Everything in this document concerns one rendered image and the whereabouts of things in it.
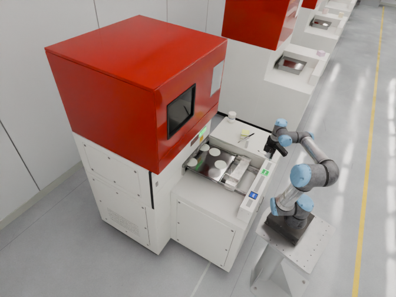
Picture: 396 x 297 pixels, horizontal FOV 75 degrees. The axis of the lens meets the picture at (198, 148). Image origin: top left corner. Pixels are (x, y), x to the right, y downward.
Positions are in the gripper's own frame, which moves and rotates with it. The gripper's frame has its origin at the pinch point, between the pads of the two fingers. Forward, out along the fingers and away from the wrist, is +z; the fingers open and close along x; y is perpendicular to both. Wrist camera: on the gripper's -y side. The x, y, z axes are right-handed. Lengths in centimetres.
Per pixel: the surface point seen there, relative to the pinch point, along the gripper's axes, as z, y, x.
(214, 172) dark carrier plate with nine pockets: 20.8, 35.9, 16.4
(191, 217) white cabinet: 48, 38, 46
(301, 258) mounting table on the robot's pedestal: 29, -43, 45
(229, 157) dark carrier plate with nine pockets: 20.9, 33.2, -6.2
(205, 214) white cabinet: 35, 26, 46
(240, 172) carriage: 22.8, 18.6, 3.0
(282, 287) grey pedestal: 106, -50, 31
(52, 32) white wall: -45, 207, 7
